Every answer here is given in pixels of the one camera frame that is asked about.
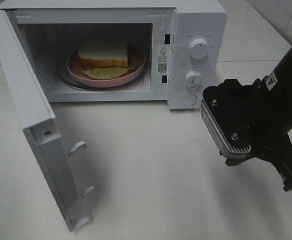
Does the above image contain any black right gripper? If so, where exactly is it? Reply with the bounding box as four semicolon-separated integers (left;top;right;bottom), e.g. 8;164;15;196
225;79;292;192

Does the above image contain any round white door button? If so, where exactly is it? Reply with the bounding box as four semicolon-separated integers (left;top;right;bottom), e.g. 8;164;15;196
182;94;197;106

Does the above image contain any white timer knob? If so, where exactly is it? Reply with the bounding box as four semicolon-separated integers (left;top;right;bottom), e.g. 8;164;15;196
185;71;203;89

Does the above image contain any pink round plate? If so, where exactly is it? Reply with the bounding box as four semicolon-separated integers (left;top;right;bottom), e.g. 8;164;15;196
66;45;146;88

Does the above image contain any white bread sandwich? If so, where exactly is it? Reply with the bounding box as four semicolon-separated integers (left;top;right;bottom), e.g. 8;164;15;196
77;42;138;80

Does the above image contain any white microwave door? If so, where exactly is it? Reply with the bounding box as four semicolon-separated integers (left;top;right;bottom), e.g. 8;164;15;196
0;10;91;232

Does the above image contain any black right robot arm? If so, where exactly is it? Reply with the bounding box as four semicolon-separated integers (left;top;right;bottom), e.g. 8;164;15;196
226;47;292;192

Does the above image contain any upper white power knob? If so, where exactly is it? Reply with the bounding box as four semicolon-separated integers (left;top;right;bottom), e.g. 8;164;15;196
188;36;209;60

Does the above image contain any white microwave oven body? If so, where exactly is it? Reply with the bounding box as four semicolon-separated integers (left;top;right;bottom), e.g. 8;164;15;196
0;0;227;109

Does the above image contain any warning label sticker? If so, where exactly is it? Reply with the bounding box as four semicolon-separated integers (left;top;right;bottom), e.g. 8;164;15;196
156;44;171;75

